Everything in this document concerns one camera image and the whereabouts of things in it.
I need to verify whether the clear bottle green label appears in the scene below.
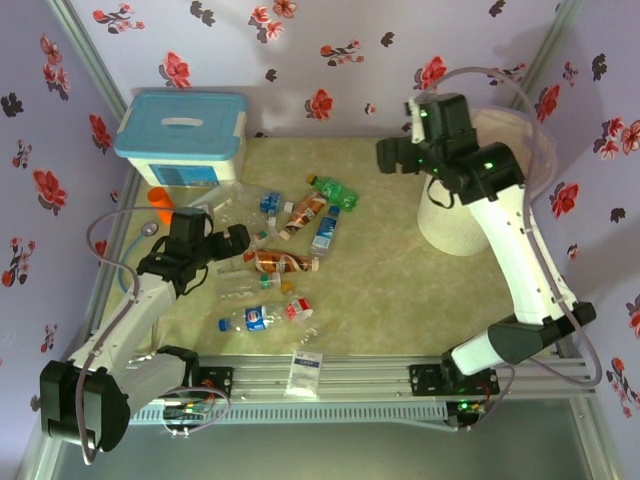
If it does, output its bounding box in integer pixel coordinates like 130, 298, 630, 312
218, 268, 295, 301

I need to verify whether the blue label bottle white cap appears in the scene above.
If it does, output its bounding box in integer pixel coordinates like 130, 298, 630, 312
234, 185, 296, 216

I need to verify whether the white round bin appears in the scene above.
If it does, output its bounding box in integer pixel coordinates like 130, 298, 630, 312
417, 107, 559, 257

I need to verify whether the clear unlabelled bottle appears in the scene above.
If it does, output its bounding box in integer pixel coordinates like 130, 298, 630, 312
219, 209, 279, 230

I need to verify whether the clear package with white rod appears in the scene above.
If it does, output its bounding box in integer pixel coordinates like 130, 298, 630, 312
187, 182, 251, 222

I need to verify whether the blue-tube stethoscope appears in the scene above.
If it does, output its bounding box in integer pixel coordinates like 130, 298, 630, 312
117, 220, 160, 299

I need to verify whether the brown swirl label bottle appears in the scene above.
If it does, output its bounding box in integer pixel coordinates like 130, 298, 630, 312
243, 248, 322, 275

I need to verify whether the orange plastic cup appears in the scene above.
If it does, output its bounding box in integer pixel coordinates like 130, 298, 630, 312
147, 187, 176, 226

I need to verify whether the green plastic bottle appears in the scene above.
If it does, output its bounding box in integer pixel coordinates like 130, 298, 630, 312
305, 173, 361, 214

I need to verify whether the brown coffee label bottle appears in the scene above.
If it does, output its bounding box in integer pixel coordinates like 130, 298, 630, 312
278, 191, 329, 242

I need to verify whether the Pepsi label bottle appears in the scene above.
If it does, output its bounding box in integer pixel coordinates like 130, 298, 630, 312
217, 304, 287, 334

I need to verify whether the light-blue label bottle blue cap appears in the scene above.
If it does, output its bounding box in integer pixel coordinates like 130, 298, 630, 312
309, 204, 342, 259

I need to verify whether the crushed red label bottle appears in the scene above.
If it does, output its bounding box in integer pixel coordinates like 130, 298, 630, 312
284, 295, 315, 324

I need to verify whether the crushed clear bottle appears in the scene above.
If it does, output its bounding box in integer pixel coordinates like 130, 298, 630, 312
294, 319, 341, 347

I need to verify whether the blue-lid white storage box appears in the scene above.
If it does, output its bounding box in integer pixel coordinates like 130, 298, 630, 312
113, 89, 250, 189

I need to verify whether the white plastic packet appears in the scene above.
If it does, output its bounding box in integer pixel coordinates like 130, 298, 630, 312
284, 351, 324, 400

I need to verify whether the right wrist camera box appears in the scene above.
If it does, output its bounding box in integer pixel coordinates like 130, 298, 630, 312
404, 97, 427, 147

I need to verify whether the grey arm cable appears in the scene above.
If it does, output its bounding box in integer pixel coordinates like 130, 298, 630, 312
74, 207, 231, 466
412, 67, 604, 436

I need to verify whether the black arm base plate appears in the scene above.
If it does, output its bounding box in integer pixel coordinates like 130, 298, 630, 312
189, 367, 235, 401
408, 363, 501, 399

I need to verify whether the grey slotted cable duct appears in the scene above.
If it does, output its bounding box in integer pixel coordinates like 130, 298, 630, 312
129, 402, 449, 427

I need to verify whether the aluminium frame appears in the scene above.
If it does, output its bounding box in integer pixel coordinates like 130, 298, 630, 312
14, 0, 621, 480

